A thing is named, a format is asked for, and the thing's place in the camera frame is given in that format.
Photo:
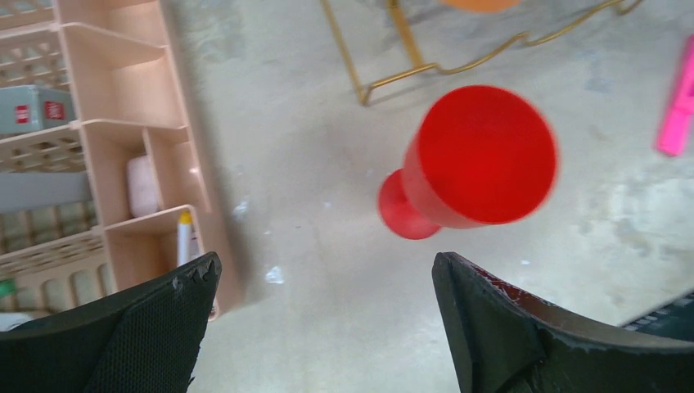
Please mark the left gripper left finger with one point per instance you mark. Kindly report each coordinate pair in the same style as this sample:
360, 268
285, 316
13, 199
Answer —
143, 339

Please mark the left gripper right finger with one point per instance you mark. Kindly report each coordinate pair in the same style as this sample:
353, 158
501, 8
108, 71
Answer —
505, 339

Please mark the red wine glass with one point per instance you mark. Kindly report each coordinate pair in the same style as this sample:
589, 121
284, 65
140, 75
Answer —
482, 156

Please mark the orange wine glass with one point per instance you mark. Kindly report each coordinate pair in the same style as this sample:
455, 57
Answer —
482, 6

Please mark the yellow-capped white marker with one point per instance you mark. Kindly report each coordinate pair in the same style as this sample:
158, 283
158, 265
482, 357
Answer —
188, 247

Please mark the white eraser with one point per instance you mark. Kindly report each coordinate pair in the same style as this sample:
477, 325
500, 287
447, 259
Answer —
142, 189

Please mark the peach plastic file organizer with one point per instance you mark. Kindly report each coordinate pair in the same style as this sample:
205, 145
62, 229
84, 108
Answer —
67, 235

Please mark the pink highlighter marker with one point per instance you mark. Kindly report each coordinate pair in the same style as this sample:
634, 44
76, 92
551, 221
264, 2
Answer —
672, 136

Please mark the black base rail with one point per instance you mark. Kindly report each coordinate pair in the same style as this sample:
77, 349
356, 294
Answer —
673, 320

